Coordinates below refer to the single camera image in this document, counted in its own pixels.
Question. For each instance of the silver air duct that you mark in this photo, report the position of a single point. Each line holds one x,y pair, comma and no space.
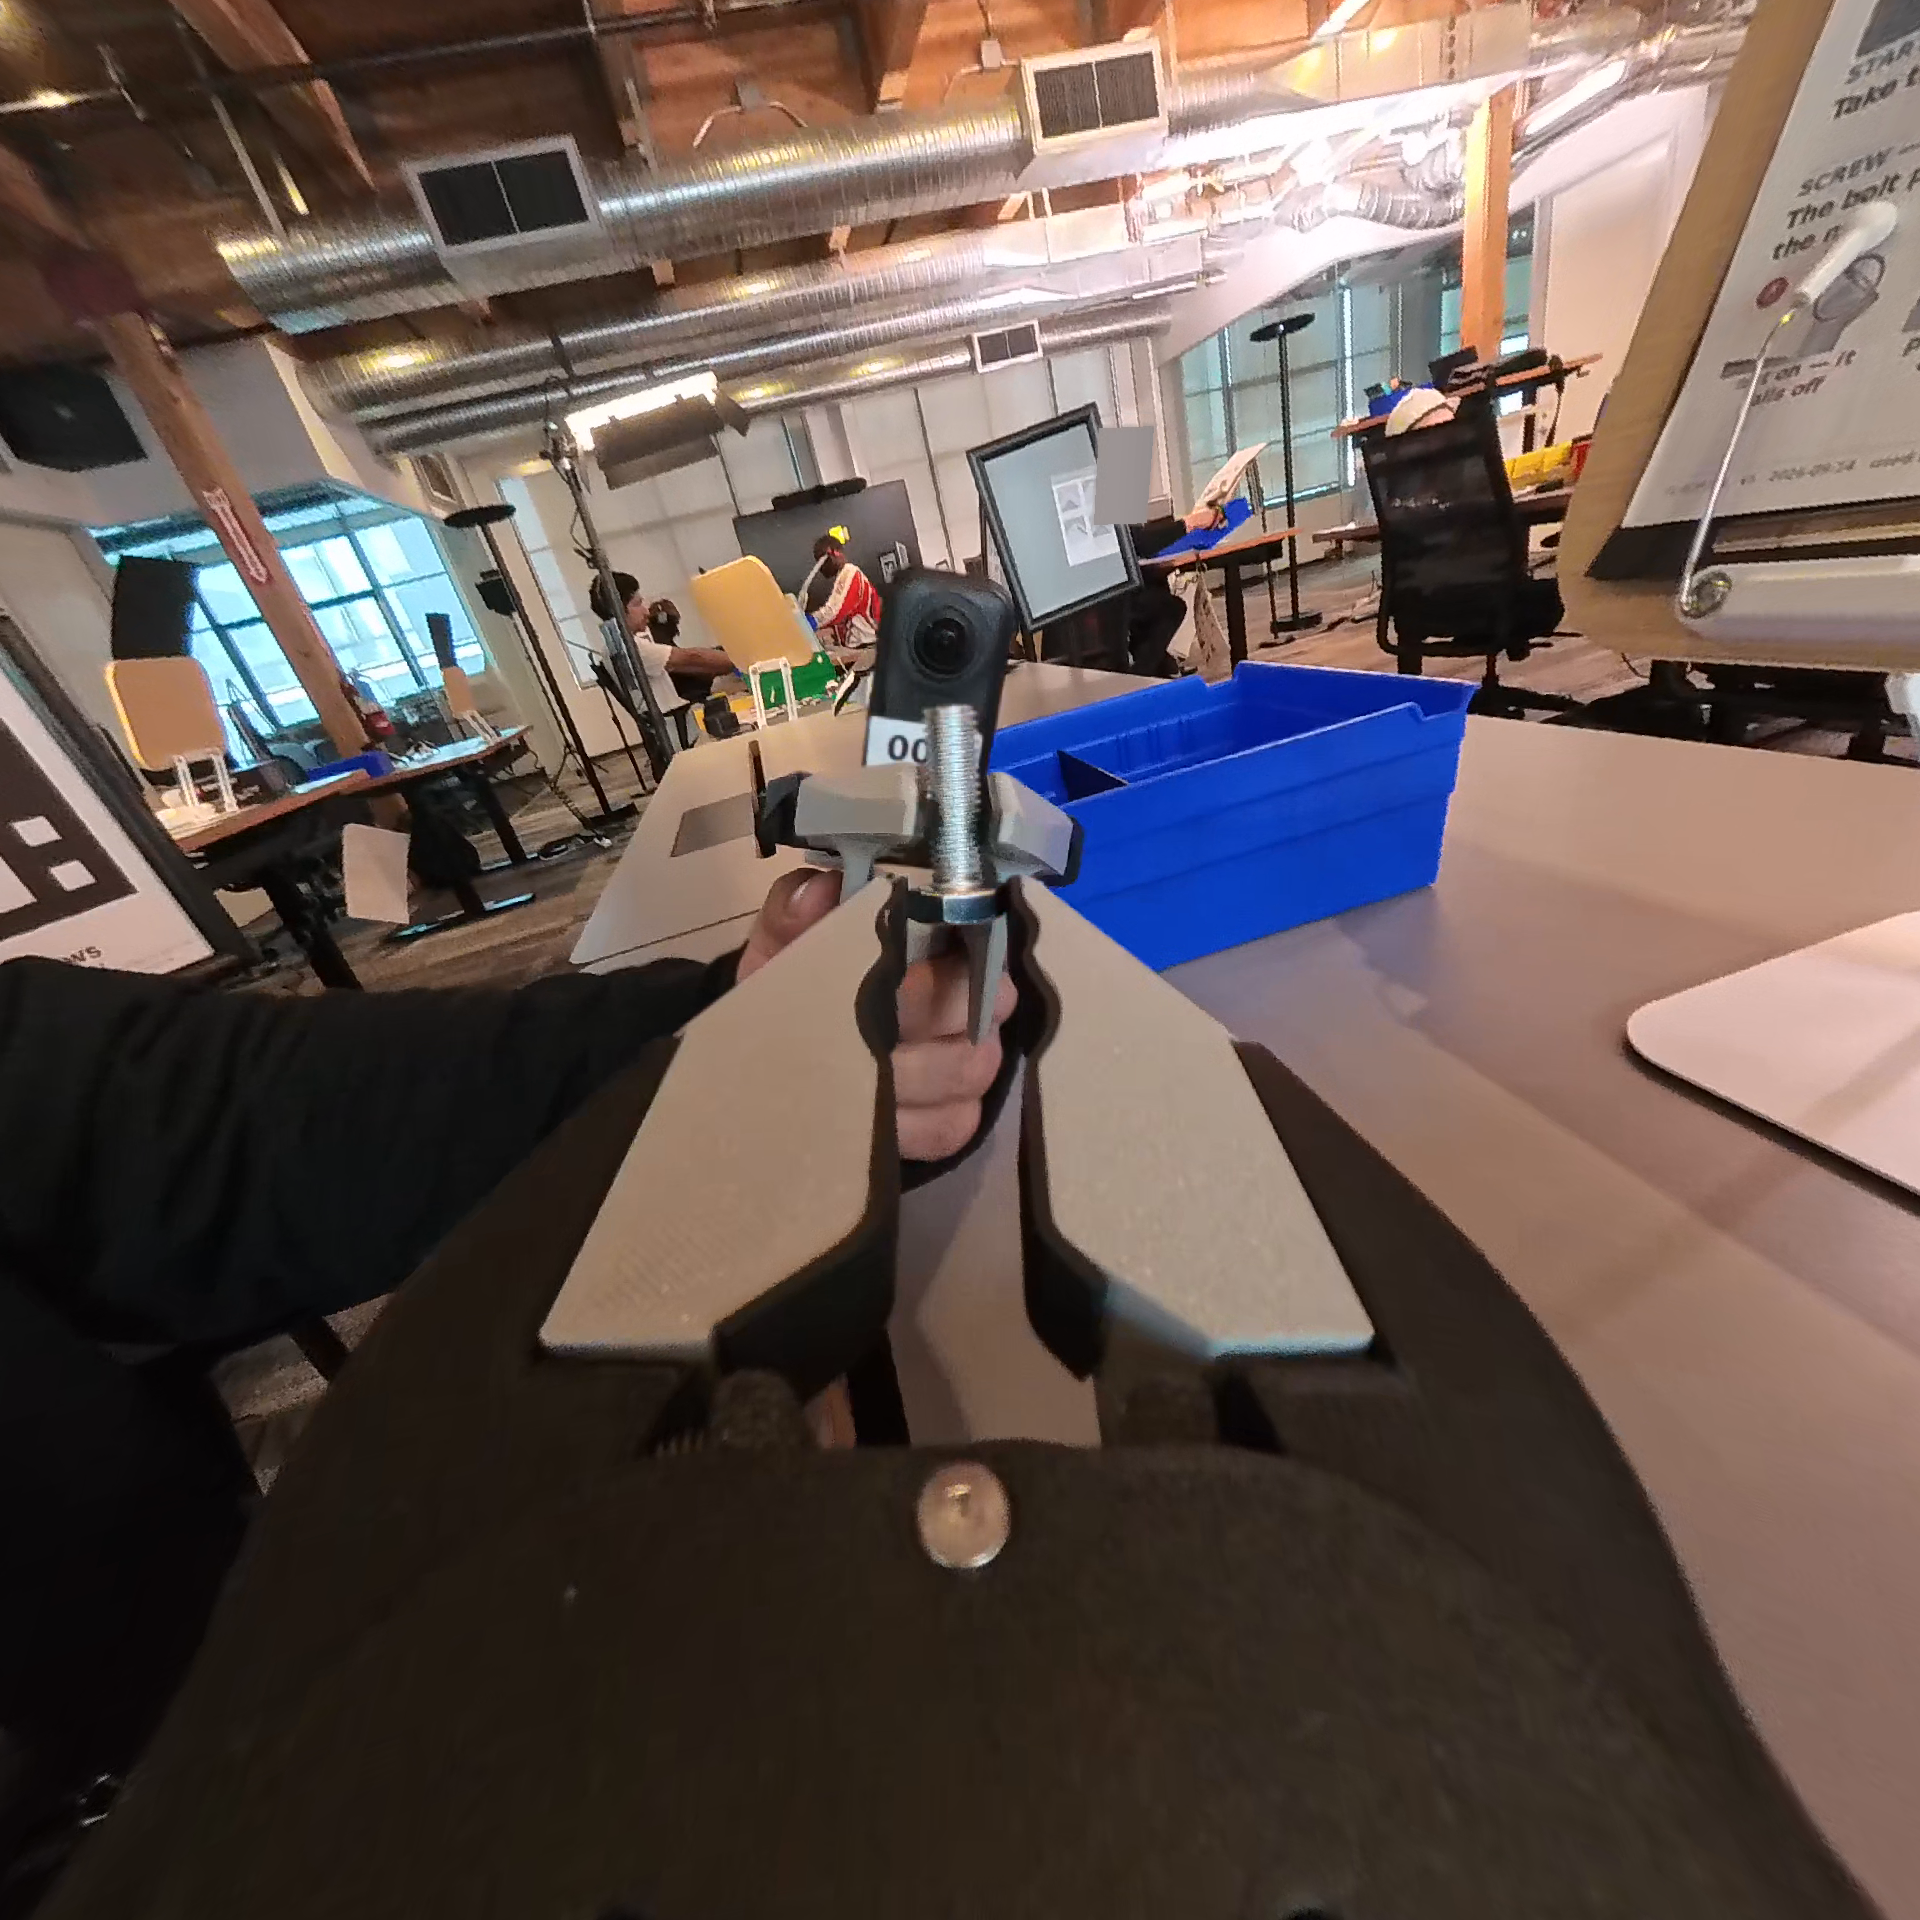
827,182
750,323

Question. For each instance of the person's left hand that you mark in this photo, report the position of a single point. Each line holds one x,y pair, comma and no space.
942,1072

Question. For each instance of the blue plastic bin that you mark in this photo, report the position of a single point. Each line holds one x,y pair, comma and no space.
1277,840

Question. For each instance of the black wall screen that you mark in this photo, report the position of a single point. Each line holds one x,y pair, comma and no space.
810,533

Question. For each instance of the silver hex bolt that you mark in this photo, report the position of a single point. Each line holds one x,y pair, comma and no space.
956,795

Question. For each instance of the black square pattern poster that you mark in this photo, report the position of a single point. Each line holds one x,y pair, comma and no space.
61,840

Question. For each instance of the wooden standing desk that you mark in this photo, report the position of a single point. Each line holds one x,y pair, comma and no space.
347,769

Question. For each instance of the printed instruction sheet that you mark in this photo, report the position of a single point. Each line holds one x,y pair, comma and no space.
1845,376

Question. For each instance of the person's black clothing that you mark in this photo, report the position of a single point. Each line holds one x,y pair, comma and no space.
90,1576

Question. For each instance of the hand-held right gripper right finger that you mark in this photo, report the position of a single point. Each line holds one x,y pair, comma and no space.
1172,1170

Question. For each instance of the wooden post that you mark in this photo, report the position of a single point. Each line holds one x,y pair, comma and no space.
226,523

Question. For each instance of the white ceiling vent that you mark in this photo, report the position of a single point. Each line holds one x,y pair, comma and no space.
1097,91
500,201

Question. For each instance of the studio softbox light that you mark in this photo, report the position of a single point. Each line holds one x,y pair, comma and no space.
652,427

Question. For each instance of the white paper sheet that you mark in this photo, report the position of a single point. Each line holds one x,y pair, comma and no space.
375,870

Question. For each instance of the person's left forearm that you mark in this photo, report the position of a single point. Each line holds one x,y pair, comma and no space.
300,1126

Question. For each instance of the black bin divider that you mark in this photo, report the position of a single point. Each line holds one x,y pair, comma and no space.
1093,773

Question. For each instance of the framed whiteboard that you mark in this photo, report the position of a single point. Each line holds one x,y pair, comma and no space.
1059,517

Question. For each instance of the black office chair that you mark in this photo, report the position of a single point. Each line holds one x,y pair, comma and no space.
1449,523

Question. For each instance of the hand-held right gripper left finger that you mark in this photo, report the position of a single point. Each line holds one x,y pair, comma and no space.
722,1170

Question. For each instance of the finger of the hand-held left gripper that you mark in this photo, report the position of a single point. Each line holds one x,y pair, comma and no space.
855,819
1036,833

